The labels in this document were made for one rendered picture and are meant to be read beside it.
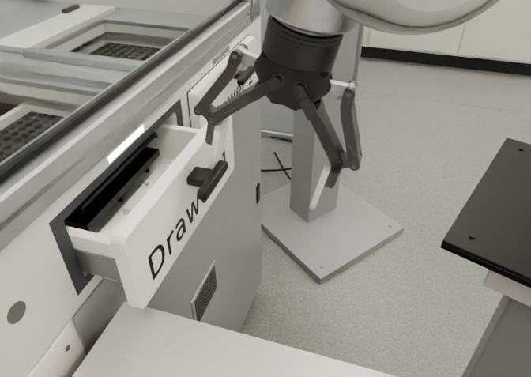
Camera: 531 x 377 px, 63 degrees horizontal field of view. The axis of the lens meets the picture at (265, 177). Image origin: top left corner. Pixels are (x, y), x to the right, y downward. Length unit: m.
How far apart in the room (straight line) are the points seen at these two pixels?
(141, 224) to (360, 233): 1.37
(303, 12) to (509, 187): 0.54
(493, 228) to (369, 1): 0.57
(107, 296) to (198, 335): 0.14
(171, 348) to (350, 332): 1.00
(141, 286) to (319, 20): 0.32
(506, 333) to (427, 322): 0.77
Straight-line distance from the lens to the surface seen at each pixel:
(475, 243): 0.70
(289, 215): 1.79
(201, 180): 0.53
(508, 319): 0.81
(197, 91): 0.70
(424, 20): 0.21
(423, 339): 1.54
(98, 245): 0.50
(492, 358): 0.89
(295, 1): 0.40
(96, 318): 0.61
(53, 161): 0.47
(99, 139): 0.53
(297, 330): 1.48
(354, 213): 1.83
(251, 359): 0.54
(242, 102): 0.49
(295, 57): 0.42
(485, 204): 0.78
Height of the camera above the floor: 1.22
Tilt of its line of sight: 36 degrees down
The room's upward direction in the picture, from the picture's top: straight up
